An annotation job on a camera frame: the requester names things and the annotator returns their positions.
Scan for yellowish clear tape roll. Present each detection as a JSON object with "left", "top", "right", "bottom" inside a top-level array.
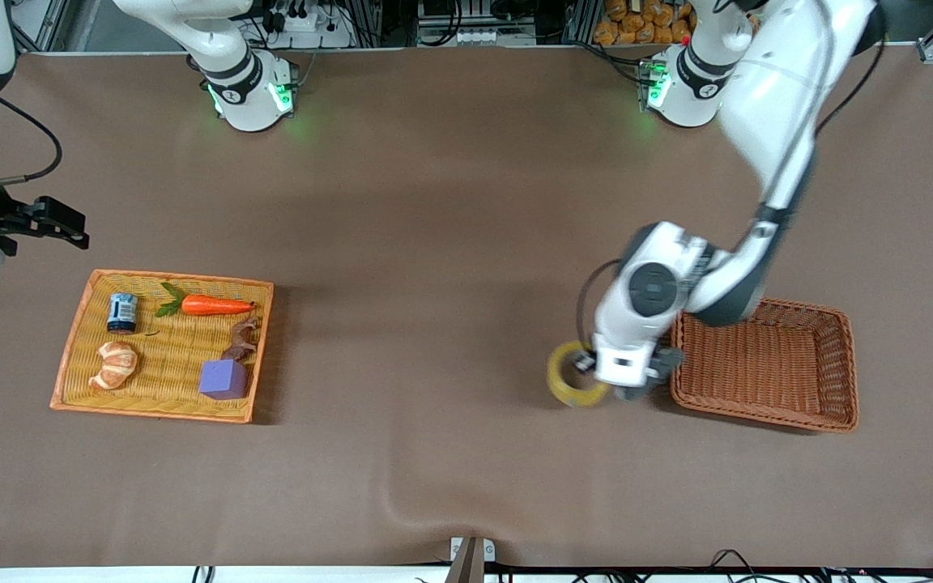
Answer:
[{"left": 547, "top": 340, "right": 615, "bottom": 409}]

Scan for small blue drink can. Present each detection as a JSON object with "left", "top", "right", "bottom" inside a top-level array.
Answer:
[{"left": 107, "top": 292, "right": 139, "bottom": 334}]

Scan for brown wicker basket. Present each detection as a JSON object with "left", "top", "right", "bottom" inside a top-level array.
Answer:
[{"left": 669, "top": 296, "right": 860, "bottom": 434}]

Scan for toy croissant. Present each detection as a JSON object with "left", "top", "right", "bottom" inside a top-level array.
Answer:
[{"left": 87, "top": 341, "right": 140, "bottom": 392}]

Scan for orange toy carrot green leaves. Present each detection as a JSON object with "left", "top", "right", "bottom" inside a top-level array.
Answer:
[{"left": 155, "top": 281, "right": 258, "bottom": 319}]

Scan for yellow woven tray orange rim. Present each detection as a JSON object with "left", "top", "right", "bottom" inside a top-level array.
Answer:
[{"left": 49, "top": 269, "right": 275, "bottom": 424}]

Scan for brown toy horse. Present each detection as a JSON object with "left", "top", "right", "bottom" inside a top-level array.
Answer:
[{"left": 221, "top": 317, "right": 262, "bottom": 362}]

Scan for purple cube block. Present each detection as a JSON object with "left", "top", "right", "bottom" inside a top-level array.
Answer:
[{"left": 198, "top": 359, "right": 249, "bottom": 401}]

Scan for white power strip black plugs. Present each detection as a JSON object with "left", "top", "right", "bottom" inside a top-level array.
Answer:
[{"left": 260, "top": 0, "right": 354, "bottom": 49}]

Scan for pile of toy breads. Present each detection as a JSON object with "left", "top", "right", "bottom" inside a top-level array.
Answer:
[{"left": 593, "top": 0, "right": 762, "bottom": 47}]

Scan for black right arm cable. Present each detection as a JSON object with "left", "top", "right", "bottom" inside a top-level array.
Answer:
[{"left": 0, "top": 95, "right": 63, "bottom": 191}]

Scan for metal table bracket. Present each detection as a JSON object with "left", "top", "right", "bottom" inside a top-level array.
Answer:
[{"left": 444, "top": 536, "right": 496, "bottom": 583}]

